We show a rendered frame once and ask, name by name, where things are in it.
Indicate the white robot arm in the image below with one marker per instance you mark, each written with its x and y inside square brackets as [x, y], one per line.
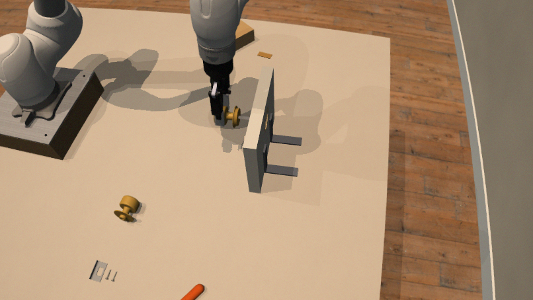
[28, 60]

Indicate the brass door knob with grey square spindle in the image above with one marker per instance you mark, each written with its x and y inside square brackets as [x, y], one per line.
[236, 116]

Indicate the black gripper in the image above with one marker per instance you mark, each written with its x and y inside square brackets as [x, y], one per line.
[219, 80]

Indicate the grey panel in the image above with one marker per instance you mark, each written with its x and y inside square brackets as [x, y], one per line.
[258, 131]

